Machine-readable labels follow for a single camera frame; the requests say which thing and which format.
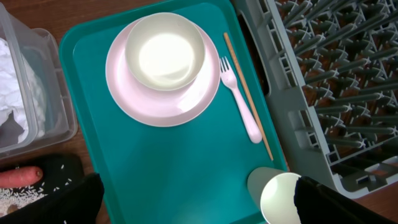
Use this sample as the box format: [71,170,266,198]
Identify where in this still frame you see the wooden chopstick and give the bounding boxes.
[223,32,274,161]

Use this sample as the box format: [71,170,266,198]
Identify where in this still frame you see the spilled rice pile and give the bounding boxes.
[0,164,74,217]

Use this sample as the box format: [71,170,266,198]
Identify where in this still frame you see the grey dishwasher rack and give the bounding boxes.
[233,0,397,199]

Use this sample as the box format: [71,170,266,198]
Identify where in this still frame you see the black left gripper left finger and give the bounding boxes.
[1,173,104,224]

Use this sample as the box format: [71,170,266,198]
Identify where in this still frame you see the pink plastic fork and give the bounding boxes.
[220,57,262,144]

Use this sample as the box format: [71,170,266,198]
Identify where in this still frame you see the white paper cup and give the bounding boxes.
[247,167,301,224]

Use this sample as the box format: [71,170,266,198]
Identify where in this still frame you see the orange carrot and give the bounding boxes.
[1,166,44,189]

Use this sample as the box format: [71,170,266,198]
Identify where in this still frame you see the teal plastic tray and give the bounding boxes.
[60,0,286,223]

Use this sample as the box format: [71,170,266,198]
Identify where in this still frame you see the black tray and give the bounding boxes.
[0,152,85,218]

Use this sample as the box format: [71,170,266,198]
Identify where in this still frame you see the pink plate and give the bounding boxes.
[105,19,220,127]

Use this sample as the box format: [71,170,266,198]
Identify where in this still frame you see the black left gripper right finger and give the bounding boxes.
[294,176,395,224]

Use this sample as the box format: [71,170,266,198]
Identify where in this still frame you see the clear plastic bin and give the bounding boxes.
[1,6,77,159]

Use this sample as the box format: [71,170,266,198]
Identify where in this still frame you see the white bowl on plate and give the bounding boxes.
[125,12,205,91]

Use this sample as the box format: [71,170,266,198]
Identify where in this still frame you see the white napkin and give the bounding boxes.
[1,39,47,142]

